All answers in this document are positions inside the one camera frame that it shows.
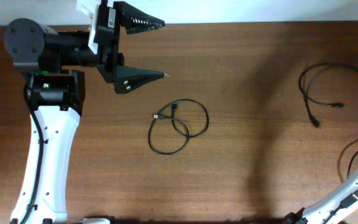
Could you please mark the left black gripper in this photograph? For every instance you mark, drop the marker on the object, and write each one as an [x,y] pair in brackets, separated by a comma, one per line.
[111,64]

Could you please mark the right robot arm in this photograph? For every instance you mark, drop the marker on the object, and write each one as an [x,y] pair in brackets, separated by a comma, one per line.
[332,209]

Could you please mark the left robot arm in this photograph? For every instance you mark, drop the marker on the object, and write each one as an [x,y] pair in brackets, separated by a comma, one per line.
[52,63]

